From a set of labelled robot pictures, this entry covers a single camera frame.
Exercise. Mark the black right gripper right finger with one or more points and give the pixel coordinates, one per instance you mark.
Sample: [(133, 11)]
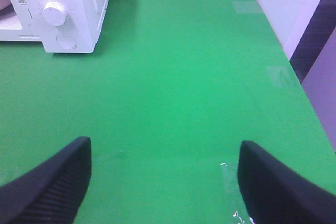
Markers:
[(274, 193)]

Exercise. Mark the white microwave knob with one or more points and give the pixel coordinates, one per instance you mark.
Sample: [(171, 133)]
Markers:
[(56, 13)]

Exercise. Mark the round door release button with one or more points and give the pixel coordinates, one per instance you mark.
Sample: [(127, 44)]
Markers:
[(66, 41)]

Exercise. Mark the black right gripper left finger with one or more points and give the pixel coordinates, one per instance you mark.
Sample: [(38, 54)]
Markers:
[(53, 191)]

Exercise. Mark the white microwave oven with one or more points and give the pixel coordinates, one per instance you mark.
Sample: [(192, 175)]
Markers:
[(26, 23)]

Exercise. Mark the pink round plate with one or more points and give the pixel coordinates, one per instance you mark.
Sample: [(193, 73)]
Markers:
[(6, 6)]

